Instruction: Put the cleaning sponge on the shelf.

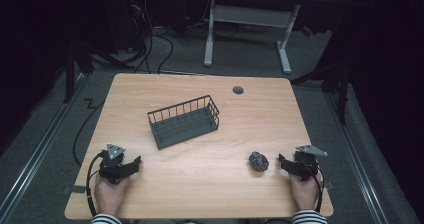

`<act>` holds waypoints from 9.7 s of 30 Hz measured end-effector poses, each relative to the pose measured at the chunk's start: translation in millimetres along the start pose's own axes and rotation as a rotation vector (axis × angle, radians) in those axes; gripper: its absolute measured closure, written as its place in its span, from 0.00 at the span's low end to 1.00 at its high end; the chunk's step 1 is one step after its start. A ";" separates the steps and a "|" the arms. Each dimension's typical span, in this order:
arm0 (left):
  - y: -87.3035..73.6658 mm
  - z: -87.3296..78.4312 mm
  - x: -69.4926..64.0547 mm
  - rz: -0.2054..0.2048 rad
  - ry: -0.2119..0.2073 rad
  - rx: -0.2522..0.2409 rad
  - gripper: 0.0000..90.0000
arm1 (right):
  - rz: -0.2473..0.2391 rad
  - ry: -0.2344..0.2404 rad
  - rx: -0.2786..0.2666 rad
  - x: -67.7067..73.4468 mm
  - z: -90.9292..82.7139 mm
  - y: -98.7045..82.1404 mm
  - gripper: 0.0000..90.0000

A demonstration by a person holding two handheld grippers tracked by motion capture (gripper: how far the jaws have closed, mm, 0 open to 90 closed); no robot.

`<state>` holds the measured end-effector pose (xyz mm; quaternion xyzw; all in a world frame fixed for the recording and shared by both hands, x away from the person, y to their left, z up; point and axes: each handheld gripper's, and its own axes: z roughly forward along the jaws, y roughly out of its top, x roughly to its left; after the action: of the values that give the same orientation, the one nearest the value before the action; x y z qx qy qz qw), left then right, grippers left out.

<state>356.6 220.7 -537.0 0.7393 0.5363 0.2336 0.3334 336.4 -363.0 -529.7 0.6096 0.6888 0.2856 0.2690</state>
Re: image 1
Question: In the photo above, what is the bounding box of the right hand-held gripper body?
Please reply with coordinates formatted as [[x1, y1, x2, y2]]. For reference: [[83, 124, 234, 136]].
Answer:
[[293, 144, 329, 182]]

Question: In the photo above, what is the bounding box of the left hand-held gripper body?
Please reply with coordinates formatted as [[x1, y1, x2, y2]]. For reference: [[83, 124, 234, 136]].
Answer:
[[98, 143, 127, 185]]

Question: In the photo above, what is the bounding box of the black speckled ball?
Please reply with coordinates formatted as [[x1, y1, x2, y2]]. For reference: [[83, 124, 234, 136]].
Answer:
[[248, 150, 270, 173]]

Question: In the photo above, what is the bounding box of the dark grey wire basket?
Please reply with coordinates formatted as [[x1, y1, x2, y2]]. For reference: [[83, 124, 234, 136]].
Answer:
[[146, 94, 221, 151]]

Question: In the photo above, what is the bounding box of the person's right hand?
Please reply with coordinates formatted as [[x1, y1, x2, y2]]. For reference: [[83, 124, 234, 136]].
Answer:
[[288, 171, 323, 212]]

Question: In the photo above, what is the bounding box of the person's left hand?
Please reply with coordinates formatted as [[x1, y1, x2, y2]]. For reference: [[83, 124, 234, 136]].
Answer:
[[93, 175, 130, 216]]

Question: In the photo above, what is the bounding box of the grey tape strip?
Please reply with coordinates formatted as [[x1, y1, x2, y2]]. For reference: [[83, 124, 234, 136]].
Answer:
[[62, 184, 87, 195]]

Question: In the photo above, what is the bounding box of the black metal stand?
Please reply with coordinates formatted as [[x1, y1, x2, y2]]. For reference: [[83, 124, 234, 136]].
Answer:
[[289, 63, 352, 126], [62, 42, 134, 105]]

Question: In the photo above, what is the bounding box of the white-legged wooden desk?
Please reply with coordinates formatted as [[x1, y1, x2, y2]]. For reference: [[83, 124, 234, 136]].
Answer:
[[202, 0, 345, 76]]

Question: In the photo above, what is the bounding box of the right hand-held gripper black cable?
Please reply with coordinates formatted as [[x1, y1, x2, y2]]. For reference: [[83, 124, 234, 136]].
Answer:
[[299, 156, 325, 214]]

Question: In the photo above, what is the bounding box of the hand-held gripper black cable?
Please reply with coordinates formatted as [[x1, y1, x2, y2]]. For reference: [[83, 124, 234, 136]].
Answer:
[[299, 156, 325, 214], [85, 151, 105, 218]]

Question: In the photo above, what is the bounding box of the left hand-held gripper black cable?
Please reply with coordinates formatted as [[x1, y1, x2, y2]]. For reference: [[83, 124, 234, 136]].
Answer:
[[85, 151, 105, 218]]

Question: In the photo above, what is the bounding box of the black cable on floor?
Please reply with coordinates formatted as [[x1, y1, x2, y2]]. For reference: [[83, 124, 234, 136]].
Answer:
[[72, 98, 106, 168]]

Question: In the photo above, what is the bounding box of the grey metal floor rail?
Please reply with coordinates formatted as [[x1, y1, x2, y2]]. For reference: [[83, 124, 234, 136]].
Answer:
[[0, 73, 88, 223], [324, 92, 389, 224]]

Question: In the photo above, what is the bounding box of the bundle of black floor cables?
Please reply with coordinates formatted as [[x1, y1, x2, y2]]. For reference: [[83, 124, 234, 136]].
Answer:
[[128, 3, 175, 75]]

